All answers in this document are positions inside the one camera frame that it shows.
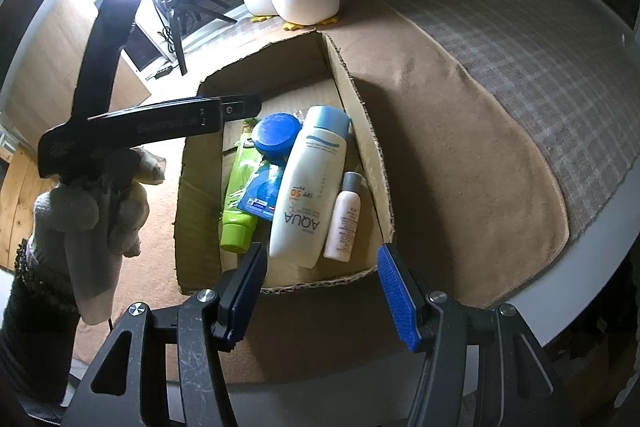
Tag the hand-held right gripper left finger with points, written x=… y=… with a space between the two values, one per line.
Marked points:
x=247 y=297

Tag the light wooden board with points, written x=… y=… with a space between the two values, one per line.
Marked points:
x=55 y=57

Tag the black tripod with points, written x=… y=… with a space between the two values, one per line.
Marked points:
x=177 y=42

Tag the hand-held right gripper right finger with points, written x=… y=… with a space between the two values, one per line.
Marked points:
x=397 y=297

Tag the blue round tin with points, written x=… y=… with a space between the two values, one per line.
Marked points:
x=275 y=134

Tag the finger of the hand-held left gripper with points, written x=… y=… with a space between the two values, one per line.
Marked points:
x=240 y=107

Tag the cardboard box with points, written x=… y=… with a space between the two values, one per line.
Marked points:
x=197 y=217

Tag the person's left hand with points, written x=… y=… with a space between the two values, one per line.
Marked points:
x=90 y=227

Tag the green hand cream tube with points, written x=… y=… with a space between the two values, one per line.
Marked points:
x=240 y=207

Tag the black power strip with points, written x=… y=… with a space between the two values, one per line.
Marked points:
x=162 y=73

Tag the small pink bottle grey cap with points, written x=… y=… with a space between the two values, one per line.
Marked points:
x=342 y=227

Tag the blue foil sachet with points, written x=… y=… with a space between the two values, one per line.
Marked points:
x=262 y=194

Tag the person's left forearm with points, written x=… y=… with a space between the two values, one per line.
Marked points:
x=30 y=332

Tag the white bottle with blue cap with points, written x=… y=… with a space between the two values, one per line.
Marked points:
x=305 y=207

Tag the pine plank panel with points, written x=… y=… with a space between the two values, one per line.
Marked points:
x=15 y=207

